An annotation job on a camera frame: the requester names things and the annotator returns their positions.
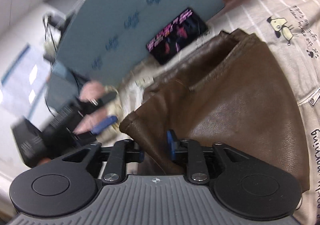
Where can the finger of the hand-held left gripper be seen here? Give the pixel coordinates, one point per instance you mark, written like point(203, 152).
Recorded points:
point(105, 98)
point(105, 122)

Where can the brown leather garment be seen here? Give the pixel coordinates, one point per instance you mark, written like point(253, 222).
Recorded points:
point(237, 89)

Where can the small black packet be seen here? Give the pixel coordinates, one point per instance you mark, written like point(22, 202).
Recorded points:
point(175, 37)

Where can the printed cartoon blanket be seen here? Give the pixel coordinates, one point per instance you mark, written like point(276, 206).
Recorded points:
point(287, 39)

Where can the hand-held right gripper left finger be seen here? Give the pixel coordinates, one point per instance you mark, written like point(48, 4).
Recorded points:
point(140, 156)

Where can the blue-grey box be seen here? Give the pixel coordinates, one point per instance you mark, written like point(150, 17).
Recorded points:
point(137, 27)

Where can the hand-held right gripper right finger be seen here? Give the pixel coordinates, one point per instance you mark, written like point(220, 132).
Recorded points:
point(172, 144)

